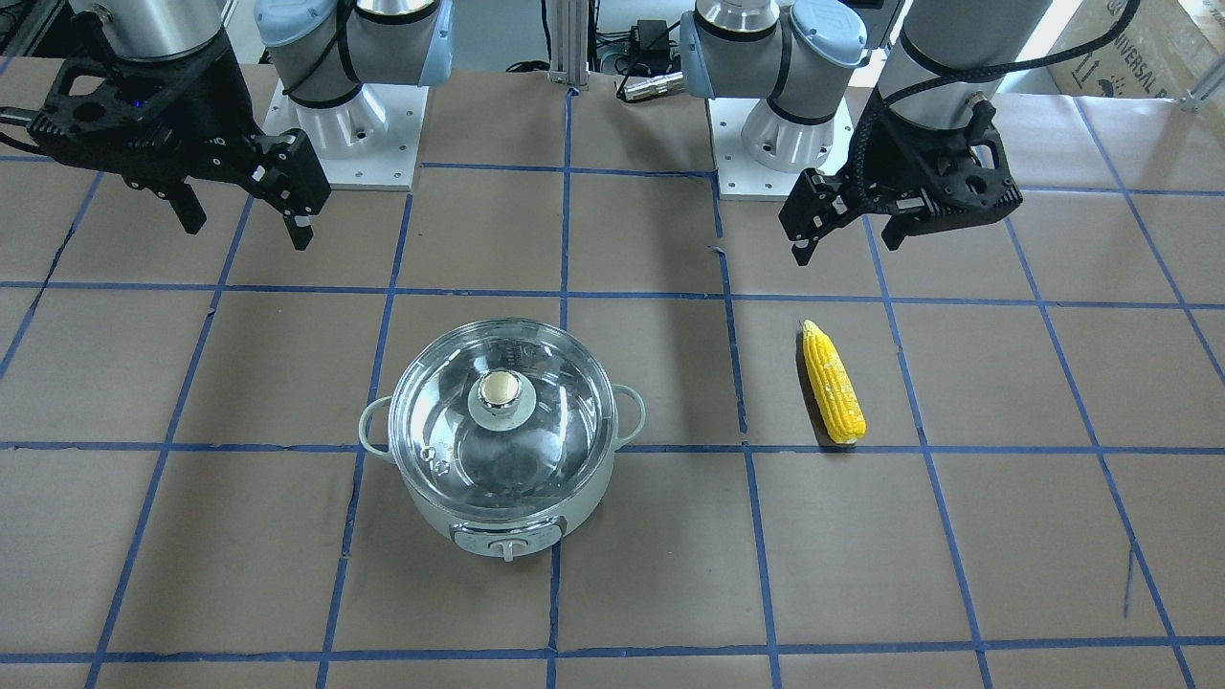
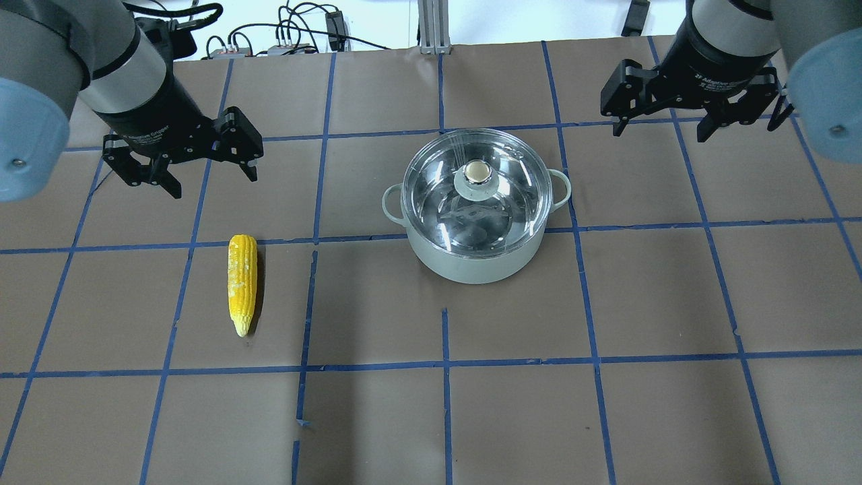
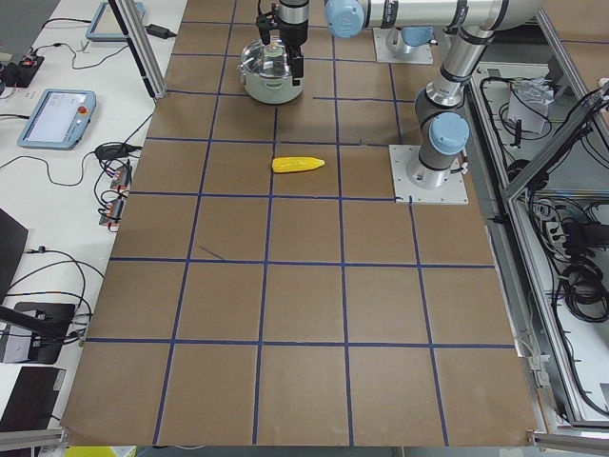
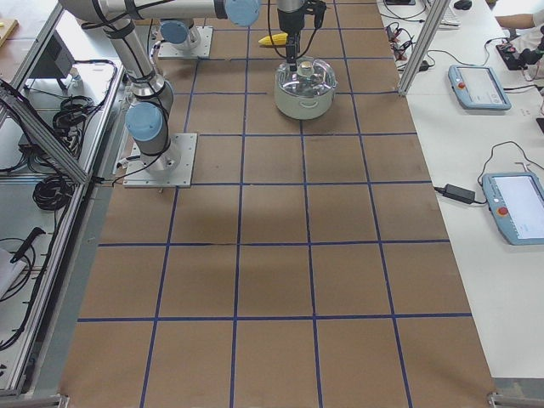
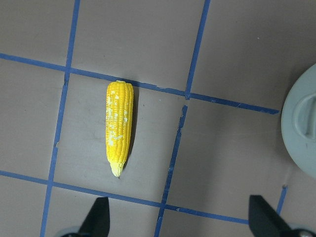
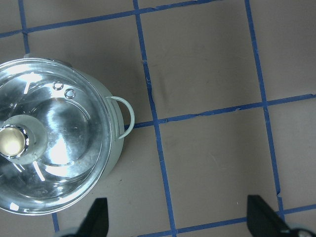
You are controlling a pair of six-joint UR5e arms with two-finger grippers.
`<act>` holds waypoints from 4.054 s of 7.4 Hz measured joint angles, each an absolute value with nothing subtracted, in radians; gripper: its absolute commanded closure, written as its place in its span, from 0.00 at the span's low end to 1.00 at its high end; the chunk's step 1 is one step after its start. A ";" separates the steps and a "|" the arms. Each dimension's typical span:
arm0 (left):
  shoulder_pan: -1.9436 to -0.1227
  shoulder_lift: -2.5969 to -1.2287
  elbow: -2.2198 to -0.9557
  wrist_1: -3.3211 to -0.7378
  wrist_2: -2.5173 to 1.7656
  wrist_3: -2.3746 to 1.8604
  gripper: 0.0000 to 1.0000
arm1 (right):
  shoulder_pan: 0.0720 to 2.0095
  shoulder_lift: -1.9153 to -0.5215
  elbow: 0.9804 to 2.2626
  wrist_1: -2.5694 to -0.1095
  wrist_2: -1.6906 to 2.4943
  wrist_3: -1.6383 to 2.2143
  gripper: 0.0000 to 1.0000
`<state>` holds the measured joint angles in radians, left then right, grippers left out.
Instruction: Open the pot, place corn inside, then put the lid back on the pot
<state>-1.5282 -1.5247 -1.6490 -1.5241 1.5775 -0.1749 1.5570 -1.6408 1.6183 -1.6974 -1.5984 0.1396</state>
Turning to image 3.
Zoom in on aluminium frame post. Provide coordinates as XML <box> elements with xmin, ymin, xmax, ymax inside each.
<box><xmin>108</xmin><ymin>0</ymin><xmax>167</xmax><ymax>100</ymax></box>

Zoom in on blue teach pendant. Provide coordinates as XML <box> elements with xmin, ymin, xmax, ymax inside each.
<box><xmin>86</xmin><ymin>2</ymin><xmax>126</xmax><ymax>43</ymax></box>
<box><xmin>17</xmin><ymin>89</ymin><xmax>97</xmax><ymax>150</ymax></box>

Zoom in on white crumpled bag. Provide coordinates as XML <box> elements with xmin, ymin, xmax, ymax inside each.
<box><xmin>507</xmin><ymin>77</ymin><xmax>554</xmax><ymax>134</ymax></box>

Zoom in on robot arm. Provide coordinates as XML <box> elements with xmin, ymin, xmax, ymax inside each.
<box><xmin>325</xmin><ymin>1</ymin><xmax>543</xmax><ymax>189</ymax></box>
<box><xmin>256</xmin><ymin>0</ymin><xmax>309</xmax><ymax>87</ymax></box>

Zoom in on black camera stand base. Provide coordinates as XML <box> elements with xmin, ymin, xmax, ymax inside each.
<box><xmin>1</xmin><ymin>302</ymin><xmax>75</xmax><ymax>365</ymax></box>

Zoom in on black laptop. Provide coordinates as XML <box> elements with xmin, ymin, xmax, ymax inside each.
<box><xmin>0</xmin><ymin>209</ymin><xmax>29</xmax><ymax>303</ymax></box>

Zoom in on yellow corn cob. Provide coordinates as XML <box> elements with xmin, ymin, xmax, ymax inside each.
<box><xmin>271</xmin><ymin>156</ymin><xmax>325</xmax><ymax>174</ymax></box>

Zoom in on black power adapter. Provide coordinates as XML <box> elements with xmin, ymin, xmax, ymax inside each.
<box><xmin>145</xmin><ymin>24</ymin><xmax>177</xmax><ymax>39</ymax></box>

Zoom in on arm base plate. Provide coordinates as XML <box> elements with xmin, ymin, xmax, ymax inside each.
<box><xmin>389</xmin><ymin>145</ymin><xmax>468</xmax><ymax>206</ymax></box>
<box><xmin>373</xmin><ymin>27</ymin><xmax>434</xmax><ymax>65</ymax></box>

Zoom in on glass pot lid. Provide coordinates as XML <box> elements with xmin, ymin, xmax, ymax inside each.
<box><xmin>240</xmin><ymin>36</ymin><xmax>291</xmax><ymax>79</ymax></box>

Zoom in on near blue teach pendant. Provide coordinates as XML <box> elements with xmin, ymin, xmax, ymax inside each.
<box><xmin>17</xmin><ymin>89</ymin><xmax>97</xmax><ymax>150</ymax></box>

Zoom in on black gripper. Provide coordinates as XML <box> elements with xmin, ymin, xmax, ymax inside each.
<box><xmin>256</xmin><ymin>14</ymin><xmax>307</xmax><ymax>87</ymax></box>

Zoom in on far blue teach pendant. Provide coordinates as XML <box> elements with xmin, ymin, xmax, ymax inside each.
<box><xmin>86</xmin><ymin>2</ymin><xmax>126</xmax><ymax>43</ymax></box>

